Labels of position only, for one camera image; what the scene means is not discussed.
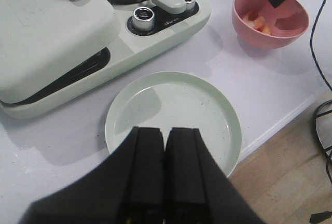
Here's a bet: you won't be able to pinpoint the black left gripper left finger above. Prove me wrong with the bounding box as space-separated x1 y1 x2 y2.
19 127 164 223

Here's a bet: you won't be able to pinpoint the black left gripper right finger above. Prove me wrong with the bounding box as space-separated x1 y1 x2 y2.
165 128 263 223

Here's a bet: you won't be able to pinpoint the orange shrimp pieces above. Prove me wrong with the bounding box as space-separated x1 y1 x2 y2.
242 10 271 35

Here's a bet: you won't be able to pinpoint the pink bowl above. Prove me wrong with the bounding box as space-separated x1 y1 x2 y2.
232 0 309 49

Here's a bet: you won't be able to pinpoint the mint green sandwich maker lid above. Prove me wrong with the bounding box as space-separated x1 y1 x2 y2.
1 0 119 104

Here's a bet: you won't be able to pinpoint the mint green breakfast maker base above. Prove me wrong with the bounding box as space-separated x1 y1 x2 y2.
1 0 211 118

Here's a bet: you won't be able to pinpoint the mint green round plate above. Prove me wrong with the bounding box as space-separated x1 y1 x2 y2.
105 72 242 176

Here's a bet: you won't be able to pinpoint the left silver control knob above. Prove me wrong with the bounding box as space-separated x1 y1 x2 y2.
132 7 155 32

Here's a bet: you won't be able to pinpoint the black cable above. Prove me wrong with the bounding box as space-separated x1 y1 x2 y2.
310 99 332 224
310 0 332 92

